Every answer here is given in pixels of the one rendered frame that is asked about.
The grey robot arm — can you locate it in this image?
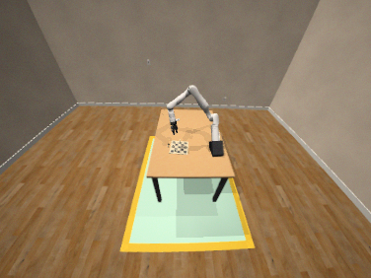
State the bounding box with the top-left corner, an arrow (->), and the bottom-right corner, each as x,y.
167,86 -> 220,141

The black and cream chessboard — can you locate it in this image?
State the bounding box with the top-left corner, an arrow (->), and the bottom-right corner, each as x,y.
169,141 -> 188,155

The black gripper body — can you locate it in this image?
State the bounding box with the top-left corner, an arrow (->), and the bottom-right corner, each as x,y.
170,121 -> 177,129

